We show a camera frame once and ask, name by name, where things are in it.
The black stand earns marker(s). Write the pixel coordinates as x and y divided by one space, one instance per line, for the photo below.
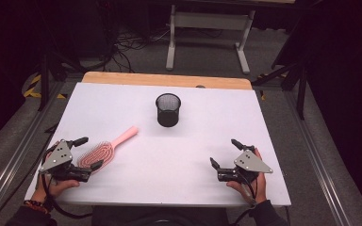
300 81
45 78

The pink hairbrush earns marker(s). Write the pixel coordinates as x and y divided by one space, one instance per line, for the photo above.
102 152

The black mesh pen cup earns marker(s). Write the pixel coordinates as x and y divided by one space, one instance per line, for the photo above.
168 114

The white table cover board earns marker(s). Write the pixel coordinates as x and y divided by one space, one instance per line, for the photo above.
169 157

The yellow black hazard tape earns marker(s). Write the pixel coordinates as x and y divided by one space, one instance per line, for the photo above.
33 88
262 94

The wooden table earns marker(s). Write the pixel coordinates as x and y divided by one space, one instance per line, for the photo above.
157 80

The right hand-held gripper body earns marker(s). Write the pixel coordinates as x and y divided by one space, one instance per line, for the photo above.
250 163

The person's left hand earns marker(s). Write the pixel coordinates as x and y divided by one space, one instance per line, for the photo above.
52 190

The aluminium floor rail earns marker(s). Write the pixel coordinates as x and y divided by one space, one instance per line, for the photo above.
317 163
15 157

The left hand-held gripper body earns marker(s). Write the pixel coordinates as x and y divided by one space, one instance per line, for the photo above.
58 158

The person's right hand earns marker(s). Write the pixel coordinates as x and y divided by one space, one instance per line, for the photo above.
259 190

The white metal desk frame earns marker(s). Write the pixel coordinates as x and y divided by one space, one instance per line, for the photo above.
210 22

